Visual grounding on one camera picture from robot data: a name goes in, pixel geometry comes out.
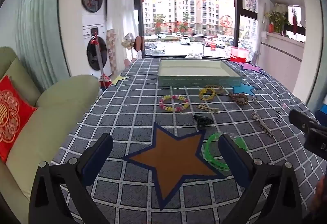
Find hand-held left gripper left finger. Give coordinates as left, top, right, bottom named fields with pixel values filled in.
left=29, top=133, right=113, bottom=224

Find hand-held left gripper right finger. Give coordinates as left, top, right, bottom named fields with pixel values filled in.
left=218, top=133, right=311, bottom=224

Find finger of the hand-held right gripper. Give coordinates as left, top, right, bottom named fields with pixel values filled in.
left=289, top=109, right=327, bottom=135

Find green translucent bangle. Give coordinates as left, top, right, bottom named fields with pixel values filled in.
left=203, top=131, right=247, bottom=171

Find silver hair clip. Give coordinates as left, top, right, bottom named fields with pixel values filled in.
left=251, top=112, right=274, bottom=137

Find black hair clip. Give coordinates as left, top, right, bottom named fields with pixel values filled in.
left=193, top=115, right=214, bottom=130

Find gold hair clip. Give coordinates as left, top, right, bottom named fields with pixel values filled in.
left=196, top=104, right=219, bottom=114

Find brown wooden bead bracelet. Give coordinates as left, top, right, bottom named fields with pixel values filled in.
left=228, top=93, right=249, bottom=106

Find pink yellow bead bracelet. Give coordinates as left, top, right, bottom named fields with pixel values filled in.
left=159, top=95, right=190, bottom=112

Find teal shallow tray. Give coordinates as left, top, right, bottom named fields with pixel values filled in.
left=158, top=59, right=243, bottom=87

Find person's right forearm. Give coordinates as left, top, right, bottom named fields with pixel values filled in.
left=313, top=174, right=327, bottom=215

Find dark small earrings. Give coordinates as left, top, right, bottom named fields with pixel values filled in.
left=274, top=110, right=284, bottom=125

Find grey checked tablecloth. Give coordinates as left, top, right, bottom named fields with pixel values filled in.
left=50, top=58, right=327, bottom=224

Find orange star mat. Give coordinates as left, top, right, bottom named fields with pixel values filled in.
left=123, top=122, right=226, bottom=212

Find blue star mat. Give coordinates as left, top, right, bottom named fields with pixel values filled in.
left=232, top=82, right=256, bottom=96

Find white low cabinet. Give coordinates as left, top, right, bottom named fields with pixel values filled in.
left=258, top=31, right=306, bottom=93

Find red mop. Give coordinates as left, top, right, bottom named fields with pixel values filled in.
left=91, top=34, right=112, bottom=92

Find purple star mat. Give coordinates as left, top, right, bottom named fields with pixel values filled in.
left=239, top=61, right=262, bottom=74

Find yellow star mat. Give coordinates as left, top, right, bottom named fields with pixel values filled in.
left=111, top=75, right=130, bottom=86

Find red embroidered cushion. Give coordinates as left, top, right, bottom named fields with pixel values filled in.
left=0, top=75, right=38, bottom=162

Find red plastic basin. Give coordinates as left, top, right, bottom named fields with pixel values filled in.
left=230, top=46, right=249, bottom=63

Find white washing machine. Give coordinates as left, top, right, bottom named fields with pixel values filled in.
left=82, top=24, right=112, bottom=78

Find potted plant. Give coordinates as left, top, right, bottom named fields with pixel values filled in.
left=265, top=10, right=289, bottom=34

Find green curtain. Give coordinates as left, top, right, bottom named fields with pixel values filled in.
left=14, top=0, right=72, bottom=93

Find yellow cord bracelet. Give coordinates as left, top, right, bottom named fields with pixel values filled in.
left=199, top=87, right=216, bottom=101

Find tan braided bracelet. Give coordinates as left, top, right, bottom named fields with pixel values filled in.
left=206, top=84, right=225, bottom=95

